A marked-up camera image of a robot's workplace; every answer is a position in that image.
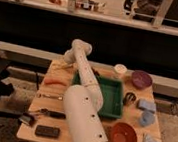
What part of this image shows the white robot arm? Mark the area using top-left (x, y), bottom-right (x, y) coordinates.
top-left (63, 39), bottom-right (109, 142)

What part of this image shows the purple bowl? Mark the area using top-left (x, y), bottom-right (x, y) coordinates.
top-left (131, 70), bottom-right (153, 90)

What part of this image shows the red bowl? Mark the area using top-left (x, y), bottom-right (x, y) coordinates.
top-left (109, 122), bottom-right (138, 142)

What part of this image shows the orange carrot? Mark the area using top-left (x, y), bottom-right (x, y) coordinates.
top-left (43, 78), bottom-right (67, 86)

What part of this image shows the metal spoon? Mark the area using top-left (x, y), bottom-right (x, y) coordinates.
top-left (36, 93), bottom-right (63, 101)

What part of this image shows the white cup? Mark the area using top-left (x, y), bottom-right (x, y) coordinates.
top-left (113, 63), bottom-right (127, 77)

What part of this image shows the green plastic tray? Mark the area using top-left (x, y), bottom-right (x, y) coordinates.
top-left (65, 72), bottom-right (124, 119)

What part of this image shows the dark round small object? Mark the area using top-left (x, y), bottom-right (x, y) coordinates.
top-left (123, 92), bottom-right (137, 106)

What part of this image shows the black remote control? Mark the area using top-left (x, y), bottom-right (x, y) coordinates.
top-left (35, 125), bottom-right (60, 138)

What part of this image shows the blue sponge block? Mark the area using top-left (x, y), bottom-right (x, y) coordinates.
top-left (138, 99), bottom-right (157, 113)

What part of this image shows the black handled brush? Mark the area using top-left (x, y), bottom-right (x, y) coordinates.
top-left (18, 108), bottom-right (66, 126)

